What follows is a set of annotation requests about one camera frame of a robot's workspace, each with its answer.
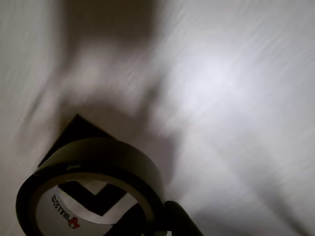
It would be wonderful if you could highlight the black tape square outline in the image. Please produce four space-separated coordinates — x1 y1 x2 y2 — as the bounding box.
38 113 127 218

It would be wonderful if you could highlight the black tape roll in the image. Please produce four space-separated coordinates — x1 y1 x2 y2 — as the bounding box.
15 136 166 236

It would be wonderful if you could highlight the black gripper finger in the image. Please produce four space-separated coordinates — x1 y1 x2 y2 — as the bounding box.
162 200 205 236
103 200 155 236

